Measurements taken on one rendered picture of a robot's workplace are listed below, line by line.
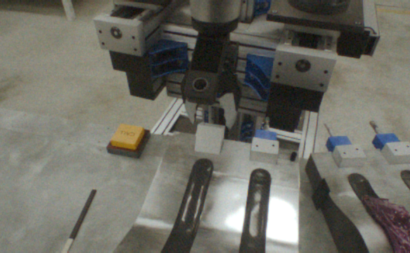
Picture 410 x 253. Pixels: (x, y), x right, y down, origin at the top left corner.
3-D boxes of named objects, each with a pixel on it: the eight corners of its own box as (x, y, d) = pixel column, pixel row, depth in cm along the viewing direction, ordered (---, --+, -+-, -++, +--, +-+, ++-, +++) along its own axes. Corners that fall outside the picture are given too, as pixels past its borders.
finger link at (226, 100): (247, 112, 61) (237, 72, 55) (242, 131, 56) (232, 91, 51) (231, 113, 62) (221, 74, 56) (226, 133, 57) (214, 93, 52)
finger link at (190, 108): (200, 108, 63) (212, 73, 56) (193, 127, 59) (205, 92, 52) (186, 103, 63) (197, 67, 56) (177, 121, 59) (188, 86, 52)
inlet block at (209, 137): (206, 139, 72) (209, 117, 72) (226, 142, 72) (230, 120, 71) (194, 151, 60) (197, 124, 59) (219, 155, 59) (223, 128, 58)
